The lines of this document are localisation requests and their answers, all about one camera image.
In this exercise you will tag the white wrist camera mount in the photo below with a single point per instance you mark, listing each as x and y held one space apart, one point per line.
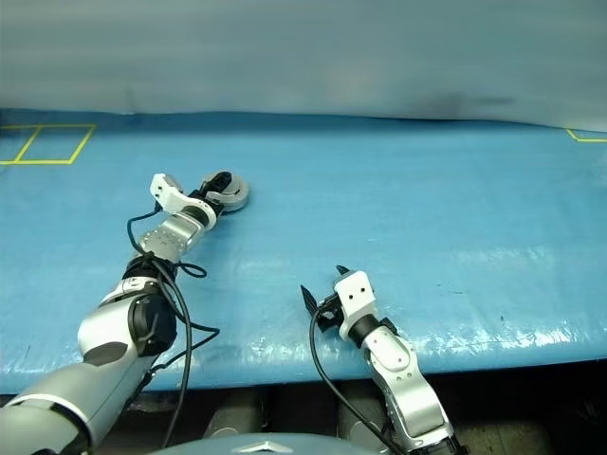
166 192
355 294

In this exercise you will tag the dark grey rounded shape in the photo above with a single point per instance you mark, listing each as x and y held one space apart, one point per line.
232 414
360 412

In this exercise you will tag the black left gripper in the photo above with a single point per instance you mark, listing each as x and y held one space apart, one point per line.
205 201

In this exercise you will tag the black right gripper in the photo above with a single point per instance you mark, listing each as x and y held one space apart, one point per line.
329 313

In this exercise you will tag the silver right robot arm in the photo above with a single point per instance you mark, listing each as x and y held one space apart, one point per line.
408 379

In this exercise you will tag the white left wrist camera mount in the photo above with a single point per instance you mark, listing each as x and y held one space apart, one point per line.
166 192

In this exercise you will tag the blue plastic table cover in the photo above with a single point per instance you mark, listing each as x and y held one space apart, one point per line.
379 213

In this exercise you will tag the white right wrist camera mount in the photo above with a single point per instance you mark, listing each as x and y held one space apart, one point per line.
355 294

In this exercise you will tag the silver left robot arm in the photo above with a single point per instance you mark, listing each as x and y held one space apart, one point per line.
109 332

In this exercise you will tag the silver motor lid circuit board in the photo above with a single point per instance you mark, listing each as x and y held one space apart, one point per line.
238 186

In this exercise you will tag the grey tape roll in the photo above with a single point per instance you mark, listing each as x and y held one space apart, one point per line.
240 205

